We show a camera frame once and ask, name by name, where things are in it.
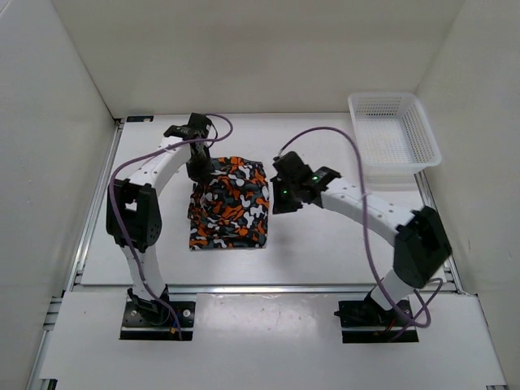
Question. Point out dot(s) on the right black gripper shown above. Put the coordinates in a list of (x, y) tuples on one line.
[(279, 205)]

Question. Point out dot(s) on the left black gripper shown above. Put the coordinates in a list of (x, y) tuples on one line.
[(198, 175)]

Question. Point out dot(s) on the orange camouflage shorts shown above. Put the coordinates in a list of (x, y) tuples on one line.
[(229, 209)]

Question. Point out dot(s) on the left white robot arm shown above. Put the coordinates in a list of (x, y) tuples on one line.
[(133, 215)]

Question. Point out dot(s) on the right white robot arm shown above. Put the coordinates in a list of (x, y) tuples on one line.
[(419, 241)]

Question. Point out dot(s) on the white plastic basket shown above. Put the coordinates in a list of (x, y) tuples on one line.
[(393, 135)]

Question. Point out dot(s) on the front aluminium rail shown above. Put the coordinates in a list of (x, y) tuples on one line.
[(269, 288)]

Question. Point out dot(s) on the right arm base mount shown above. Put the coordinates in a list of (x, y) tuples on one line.
[(361, 325)]

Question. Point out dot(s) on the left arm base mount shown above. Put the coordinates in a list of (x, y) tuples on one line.
[(137, 324)]

